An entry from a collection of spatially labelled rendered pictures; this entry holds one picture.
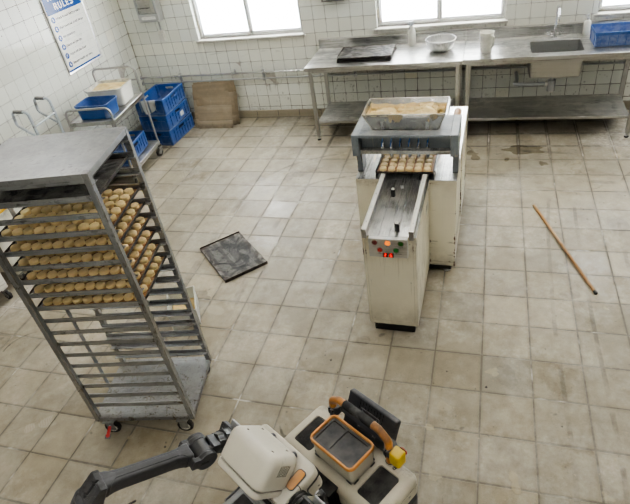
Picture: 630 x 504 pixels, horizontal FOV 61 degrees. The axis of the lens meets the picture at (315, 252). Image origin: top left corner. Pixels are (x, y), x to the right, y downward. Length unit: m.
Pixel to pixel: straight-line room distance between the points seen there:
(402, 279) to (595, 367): 1.30
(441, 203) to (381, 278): 0.78
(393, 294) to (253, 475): 2.08
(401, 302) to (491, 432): 0.97
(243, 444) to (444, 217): 2.64
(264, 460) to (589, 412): 2.27
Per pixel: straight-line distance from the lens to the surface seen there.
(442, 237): 4.13
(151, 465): 1.92
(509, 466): 3.28
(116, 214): 2.80
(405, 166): 3.93
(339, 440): 2.25
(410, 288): 3.55
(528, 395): 3.58
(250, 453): 1.80
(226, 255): 4.85
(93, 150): 2.70
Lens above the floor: 2.77
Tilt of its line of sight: 36 degrees down
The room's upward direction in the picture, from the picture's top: 10 degrees counter-clockwise
